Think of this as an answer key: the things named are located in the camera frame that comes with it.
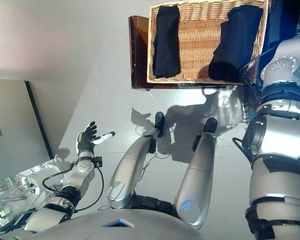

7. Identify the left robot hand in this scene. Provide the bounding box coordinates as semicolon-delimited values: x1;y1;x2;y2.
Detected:
75;121;116;159

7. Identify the black garment with yellow stripe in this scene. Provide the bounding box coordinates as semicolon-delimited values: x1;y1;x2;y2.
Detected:
208;4;265;83

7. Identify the blue garment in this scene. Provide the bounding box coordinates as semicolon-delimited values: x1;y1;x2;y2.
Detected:
261;0;300;85

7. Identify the grey panel with black edge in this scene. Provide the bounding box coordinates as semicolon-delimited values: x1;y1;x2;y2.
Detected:
0;79;55;181

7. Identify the grey robot torso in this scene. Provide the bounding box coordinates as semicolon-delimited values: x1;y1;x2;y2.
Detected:
4;194;203;240

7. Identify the dark brown wooden stool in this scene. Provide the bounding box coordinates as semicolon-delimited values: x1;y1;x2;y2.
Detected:
128;15;245;90

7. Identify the narrow folded black garment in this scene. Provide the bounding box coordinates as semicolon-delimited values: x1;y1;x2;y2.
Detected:
152;4;182;79

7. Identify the wicker laundry basket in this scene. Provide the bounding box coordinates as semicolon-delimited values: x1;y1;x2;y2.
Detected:
146;0;270;85

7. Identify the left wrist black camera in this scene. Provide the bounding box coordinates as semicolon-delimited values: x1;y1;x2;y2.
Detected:
92;156;104;168

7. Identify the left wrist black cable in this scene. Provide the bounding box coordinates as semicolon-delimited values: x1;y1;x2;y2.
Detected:
41;163;105;212

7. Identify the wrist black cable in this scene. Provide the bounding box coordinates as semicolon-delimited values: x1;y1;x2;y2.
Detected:
41;163;105;212
231;46;278;163

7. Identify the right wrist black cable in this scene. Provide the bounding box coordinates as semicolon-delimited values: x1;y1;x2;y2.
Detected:
231;46;278;163

